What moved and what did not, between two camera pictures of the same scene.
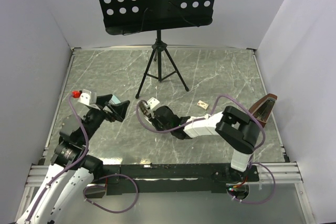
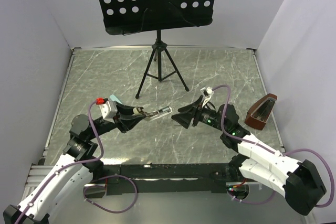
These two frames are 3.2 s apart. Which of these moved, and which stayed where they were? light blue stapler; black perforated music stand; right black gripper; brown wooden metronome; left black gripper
Moved: left black gripper; right black gripper
Stayed: black perforated music stand; brown wooden metronome; light blue stapler
